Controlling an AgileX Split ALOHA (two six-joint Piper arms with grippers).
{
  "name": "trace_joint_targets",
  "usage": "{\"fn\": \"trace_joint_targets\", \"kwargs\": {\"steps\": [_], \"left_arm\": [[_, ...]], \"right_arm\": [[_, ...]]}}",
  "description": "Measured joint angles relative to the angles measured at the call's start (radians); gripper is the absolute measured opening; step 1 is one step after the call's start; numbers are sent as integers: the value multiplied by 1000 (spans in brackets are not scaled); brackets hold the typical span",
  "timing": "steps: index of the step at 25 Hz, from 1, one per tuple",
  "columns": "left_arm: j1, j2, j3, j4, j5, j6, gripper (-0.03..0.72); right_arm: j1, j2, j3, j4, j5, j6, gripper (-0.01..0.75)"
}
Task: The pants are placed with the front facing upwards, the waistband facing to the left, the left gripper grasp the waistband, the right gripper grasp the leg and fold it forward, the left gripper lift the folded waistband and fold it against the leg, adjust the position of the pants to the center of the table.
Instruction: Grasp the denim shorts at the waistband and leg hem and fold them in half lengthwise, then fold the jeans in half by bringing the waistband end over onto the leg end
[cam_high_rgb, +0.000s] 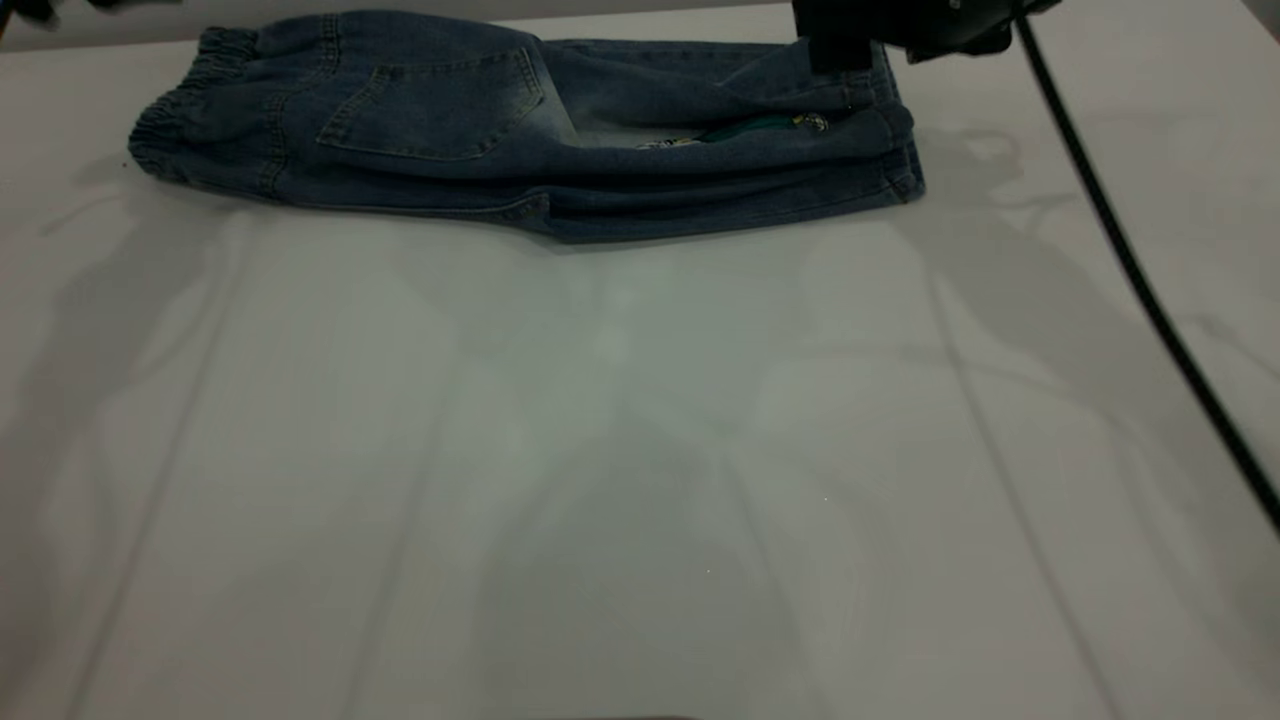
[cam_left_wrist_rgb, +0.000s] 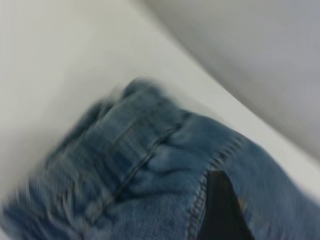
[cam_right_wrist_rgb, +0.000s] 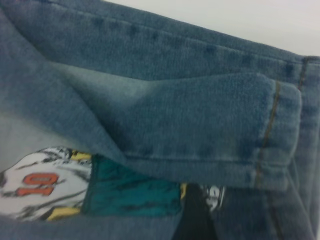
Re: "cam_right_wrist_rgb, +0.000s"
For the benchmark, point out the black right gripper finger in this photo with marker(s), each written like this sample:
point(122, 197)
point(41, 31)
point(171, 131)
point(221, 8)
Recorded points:
point(196, 220)

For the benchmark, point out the blue denim pants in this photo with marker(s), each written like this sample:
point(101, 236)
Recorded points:
point(160, 100)

